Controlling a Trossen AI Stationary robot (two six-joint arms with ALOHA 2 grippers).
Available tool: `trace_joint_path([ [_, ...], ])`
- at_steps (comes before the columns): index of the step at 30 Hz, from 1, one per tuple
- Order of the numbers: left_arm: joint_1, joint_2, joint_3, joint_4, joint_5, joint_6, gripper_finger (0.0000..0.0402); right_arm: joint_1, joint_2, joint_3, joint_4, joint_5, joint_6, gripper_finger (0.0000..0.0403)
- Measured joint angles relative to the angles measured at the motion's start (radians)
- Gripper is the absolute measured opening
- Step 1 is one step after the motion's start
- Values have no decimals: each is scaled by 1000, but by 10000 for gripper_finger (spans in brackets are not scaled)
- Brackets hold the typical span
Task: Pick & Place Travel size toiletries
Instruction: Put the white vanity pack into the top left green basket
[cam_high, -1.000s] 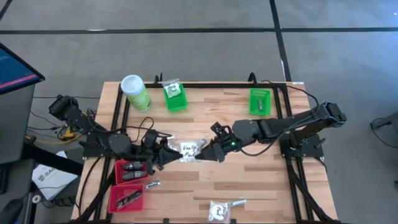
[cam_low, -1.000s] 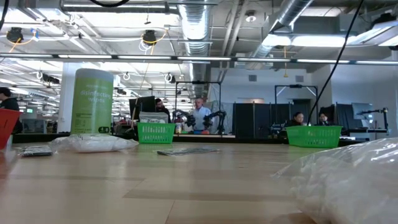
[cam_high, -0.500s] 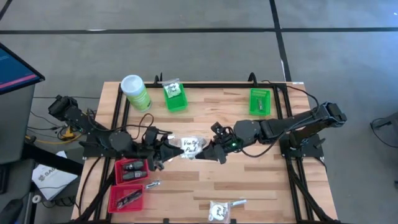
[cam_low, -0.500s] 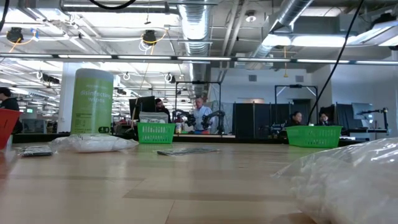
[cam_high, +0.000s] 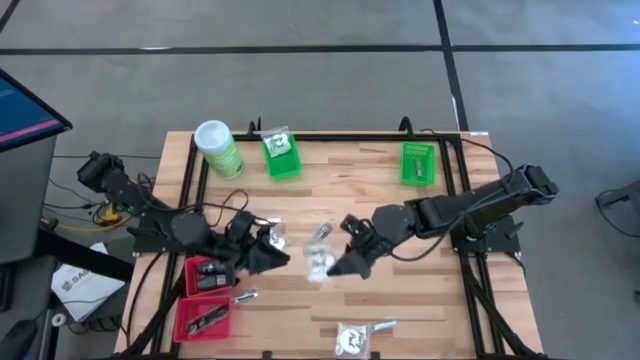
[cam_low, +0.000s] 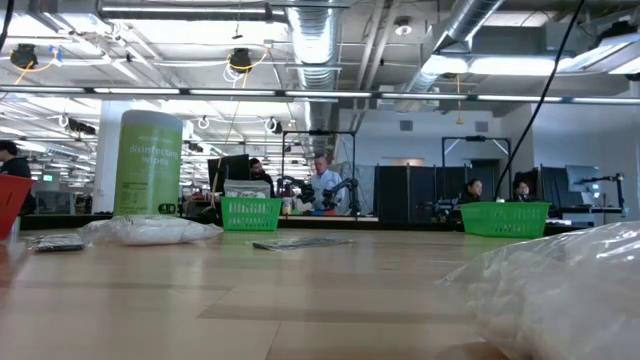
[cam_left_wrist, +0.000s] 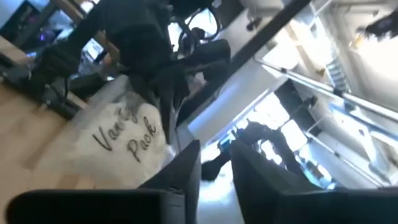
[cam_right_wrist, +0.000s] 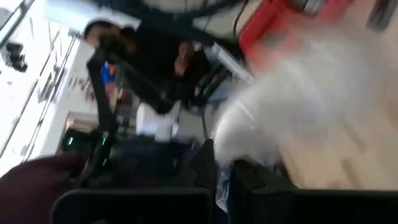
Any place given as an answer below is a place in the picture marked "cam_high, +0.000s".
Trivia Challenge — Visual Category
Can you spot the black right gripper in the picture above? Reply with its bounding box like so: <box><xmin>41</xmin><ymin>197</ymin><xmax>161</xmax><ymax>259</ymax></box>
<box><xmin>326</xmin><ymin>227</ymin><xmax>389</xmax><ymax>282</ymax></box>

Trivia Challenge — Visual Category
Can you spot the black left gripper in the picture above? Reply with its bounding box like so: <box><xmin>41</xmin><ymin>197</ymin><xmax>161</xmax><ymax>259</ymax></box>
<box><xmin>214</xmin><ymin>226</ymin><xmax>293</xmax><ymax>279</ymax></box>

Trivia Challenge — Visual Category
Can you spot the clear bag of cotton balls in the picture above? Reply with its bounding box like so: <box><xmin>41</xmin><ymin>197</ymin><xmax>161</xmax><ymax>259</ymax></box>
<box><xmin>303</xmin><ymin>242</ymin><xmax>337</xmax><ymax>284</ymax></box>
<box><xmin>260</xmin><ymin>125</ymin><xmax>294</xmax><ymax>159</ymax></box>
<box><xmin>333</xmin><ymin>321</ymin><xmax>371</xmax><ymax>359</ymax></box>
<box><xmin>268</xmin><ymin>225</ymin><xmax>289</xmax><ymax>252</ymax></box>

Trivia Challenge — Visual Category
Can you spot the silver screw bag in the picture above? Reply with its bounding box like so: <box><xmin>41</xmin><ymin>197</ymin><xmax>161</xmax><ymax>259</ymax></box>
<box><xmin>311</xmin><ymin>222</ymin><xmax>335</xmax><ymax>245</ymax></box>

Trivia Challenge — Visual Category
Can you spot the green plastic basket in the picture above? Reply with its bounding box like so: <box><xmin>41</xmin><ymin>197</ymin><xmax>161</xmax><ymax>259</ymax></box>
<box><xmin>399</xmin><ymin>141</ymin><xmax>437</xmax><ymax>188</ymax></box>
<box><xmin>262</xmin><ymin>133</ymin><xmax>304</xmax><ymax>182</ymax></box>

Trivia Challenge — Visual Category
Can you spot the dark comb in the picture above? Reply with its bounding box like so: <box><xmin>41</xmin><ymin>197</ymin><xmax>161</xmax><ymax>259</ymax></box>
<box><xmin>185</xmin><ymin>304</ymin><xmax>231</xmax><ymax>337</ymax></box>

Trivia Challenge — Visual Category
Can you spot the red plastic basket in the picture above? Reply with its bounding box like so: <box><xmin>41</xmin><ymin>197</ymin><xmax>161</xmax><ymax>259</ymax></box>
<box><xmin>172</xmin><ymin>295</ymin><xmax>234</xmax><ymax>344</ymax></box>
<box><xmin>182</xmin><ymin>254</ymin><xmax>236</xmax><ymax>299</ymax></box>

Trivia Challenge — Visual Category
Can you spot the green disinfecting wipes canister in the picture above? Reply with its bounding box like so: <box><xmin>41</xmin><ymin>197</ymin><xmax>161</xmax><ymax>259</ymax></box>
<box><xmin>193</xmin><ymin>119</ymin><xmax>246</xmax><ymax>181</ymax></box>

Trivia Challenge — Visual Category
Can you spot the black beam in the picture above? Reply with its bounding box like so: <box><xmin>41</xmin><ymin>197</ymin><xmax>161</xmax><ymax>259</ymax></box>
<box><xmin>34</xmin><ymin>228</ymin><xmax>135</xmax><ymax>282</ymax></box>

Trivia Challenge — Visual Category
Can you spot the white printed booklet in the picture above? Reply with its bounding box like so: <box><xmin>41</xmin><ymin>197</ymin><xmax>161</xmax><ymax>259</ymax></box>
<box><xmin>50</xmin><ymin>242</ymin><xmax>127</xmax><ymax>323</ymax></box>

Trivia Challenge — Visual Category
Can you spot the grey cabinet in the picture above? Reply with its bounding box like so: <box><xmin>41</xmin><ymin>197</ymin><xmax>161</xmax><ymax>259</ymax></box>
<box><xmin>0</xmin><ymin>134</ymin><xmax>59</xmax><ymax>265</ymax></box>

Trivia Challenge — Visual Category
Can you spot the black chair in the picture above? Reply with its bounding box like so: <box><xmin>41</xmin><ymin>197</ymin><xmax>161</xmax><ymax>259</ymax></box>
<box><xmin>0</xmin><ymin>317</ymin><xmax>40</xmax><ymax>360</ymax></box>

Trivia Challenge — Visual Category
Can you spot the black floor stand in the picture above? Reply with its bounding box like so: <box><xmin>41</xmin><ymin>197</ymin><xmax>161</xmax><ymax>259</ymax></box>
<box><xmin>593</xmin><ymin>178</ymin><xmax>640</xmax><ymax>239</ymax></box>

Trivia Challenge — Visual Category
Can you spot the monitor with blue screen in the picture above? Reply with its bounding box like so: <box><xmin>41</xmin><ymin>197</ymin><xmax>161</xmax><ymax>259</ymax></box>
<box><xmin>0</xmin><ymin>67</ymin><xmax>74</xmax><ymax>154</ymax></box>

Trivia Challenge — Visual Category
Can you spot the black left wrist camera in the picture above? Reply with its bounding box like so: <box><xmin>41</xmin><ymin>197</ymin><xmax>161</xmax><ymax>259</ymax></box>
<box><xmin>227</xmin><ymin>209</ymin><xmax>257</xmax><ymax>242</ymax></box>

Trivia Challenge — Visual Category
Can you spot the black aluminium table frame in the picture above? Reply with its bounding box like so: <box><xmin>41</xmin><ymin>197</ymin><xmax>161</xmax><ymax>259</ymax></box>
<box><xmin>117</xmin><ymin>115</ymin><xmax>549</xmax><ymax>360</ymax></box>

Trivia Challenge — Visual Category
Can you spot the yellow floor cable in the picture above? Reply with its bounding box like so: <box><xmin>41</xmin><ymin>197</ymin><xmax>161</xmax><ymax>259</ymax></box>
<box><xmin>42</xmin><ymin>198</ymin><xmax>132</xmax><ymax>234</ymax></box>

